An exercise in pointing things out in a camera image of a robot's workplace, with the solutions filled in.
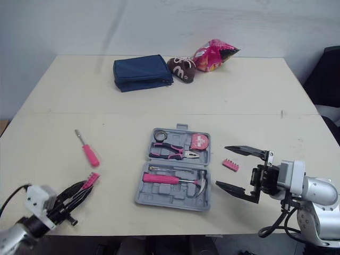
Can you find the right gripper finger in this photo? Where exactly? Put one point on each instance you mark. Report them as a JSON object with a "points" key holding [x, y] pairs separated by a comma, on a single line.
{"points": [[249, 151], [233, 190]]}

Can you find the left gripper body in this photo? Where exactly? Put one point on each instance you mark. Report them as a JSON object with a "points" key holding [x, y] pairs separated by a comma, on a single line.
{"points": [[59, 210]]}

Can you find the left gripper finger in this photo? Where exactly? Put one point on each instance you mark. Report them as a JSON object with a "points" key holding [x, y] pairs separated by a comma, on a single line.
{"points": [[73, 189], [81, 197]]}

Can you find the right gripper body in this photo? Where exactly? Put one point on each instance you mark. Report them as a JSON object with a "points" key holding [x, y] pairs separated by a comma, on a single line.
{"points": [[267, 180]]}

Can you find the pink bit holder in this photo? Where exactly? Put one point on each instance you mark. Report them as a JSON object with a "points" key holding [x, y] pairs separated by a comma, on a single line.
{"points": [[91, 179], [231, 164]]}

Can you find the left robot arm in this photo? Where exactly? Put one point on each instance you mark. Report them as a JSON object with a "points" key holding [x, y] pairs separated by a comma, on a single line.
{"points": [[10, 237]]}

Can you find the grey tool case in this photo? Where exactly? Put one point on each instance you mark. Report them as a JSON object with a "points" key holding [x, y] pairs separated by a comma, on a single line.
{"points": [[170, 199]]}

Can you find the red tape measure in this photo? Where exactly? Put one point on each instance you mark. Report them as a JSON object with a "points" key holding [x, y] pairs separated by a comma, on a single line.
{"points": [[199, 141]]}

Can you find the clear test pen screwdriver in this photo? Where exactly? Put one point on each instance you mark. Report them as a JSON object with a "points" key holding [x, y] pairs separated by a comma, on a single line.
{"points": [[170, 169]]}

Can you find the pink and black pliers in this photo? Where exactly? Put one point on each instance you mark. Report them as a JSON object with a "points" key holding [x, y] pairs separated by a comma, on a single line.
{"points": [[172, 151]]}

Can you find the robot body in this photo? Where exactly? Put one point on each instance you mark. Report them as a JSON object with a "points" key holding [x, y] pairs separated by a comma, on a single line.
{"points": [[159, 247]]}

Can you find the black tape roll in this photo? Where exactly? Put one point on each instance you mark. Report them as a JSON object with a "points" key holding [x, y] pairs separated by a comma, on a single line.
{"points": [[157, 136]]}

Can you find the pink snack pack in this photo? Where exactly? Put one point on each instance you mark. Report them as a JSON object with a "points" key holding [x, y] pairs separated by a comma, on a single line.
{"points": [[210, 57]]}

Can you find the black chair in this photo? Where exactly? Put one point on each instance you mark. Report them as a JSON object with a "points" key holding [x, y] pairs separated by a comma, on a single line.
{"points": [[326, 79]]}

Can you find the brown plush shoe toy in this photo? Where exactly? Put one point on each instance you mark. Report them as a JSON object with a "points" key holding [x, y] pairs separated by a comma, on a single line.
{"points": [[182, 70]]}

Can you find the navy fabric pouch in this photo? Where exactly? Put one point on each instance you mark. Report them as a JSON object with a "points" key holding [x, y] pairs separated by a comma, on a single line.
{"points": [[140, 71]]}

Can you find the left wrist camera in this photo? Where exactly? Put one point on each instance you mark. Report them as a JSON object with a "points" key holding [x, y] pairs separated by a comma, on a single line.
{"points": [[37, 199]]}

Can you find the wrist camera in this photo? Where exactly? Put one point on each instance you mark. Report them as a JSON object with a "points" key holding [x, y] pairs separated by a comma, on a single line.
{"points": [[37, 199], [292, 178]]}

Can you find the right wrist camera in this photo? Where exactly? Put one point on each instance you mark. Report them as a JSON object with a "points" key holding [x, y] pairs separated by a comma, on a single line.
{"points": [[292, 178]]}

